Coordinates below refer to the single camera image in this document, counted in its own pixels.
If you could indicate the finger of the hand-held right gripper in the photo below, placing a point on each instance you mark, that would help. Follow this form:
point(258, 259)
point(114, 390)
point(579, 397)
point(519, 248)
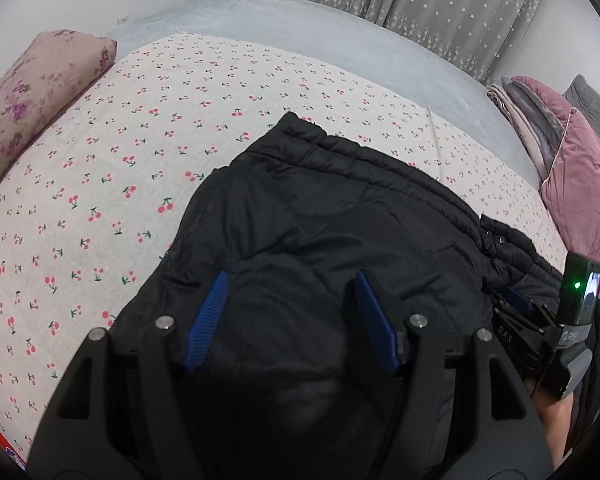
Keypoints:
point(518, 298)

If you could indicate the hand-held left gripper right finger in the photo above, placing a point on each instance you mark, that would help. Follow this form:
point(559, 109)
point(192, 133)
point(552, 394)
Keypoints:
point(377, 321)

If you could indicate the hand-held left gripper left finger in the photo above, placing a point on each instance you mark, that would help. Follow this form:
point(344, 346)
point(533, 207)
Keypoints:
point(207, 321)

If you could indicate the black puffer jacket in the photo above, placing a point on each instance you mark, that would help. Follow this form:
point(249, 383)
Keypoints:
point(305, 240)

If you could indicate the person's right forearm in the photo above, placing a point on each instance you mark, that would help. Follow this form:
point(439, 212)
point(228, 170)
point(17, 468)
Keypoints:
point(555, 416)

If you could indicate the pink velvet cushion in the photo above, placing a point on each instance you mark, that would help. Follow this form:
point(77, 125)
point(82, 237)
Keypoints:
point(580, 180)

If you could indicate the cherry print bed sheet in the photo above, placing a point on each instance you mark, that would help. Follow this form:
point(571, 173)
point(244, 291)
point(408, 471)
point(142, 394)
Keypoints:
point(130, 170)

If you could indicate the folded pink grey blankets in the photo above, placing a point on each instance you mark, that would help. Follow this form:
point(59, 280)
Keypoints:
point(520, 115)

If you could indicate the grey quilted pillow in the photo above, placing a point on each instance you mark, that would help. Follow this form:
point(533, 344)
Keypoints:
point(597, 102)

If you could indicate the pink floral pillow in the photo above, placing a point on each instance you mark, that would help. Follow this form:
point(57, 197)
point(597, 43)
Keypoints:
point(35, 85)

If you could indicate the grey star print curtain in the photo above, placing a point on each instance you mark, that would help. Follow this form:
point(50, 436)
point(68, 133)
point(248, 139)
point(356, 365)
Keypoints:
point(430, 5)

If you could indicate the grey fleece blanket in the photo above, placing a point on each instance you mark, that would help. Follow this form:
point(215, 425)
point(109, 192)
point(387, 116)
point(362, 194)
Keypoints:
point(280, 20)

